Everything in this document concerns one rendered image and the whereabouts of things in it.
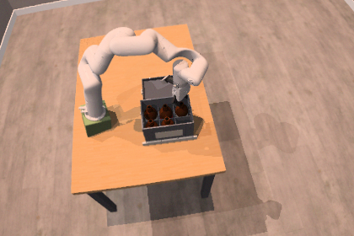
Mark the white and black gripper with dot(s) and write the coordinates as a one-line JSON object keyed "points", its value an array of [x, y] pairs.
{"points": [[179, 94]]}

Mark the dark grey crate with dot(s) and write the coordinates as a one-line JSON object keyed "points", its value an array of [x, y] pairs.
{"points": [[183, 126]]}

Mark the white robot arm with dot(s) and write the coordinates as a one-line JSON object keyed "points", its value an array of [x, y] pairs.
{"points": [[124, 42]]}

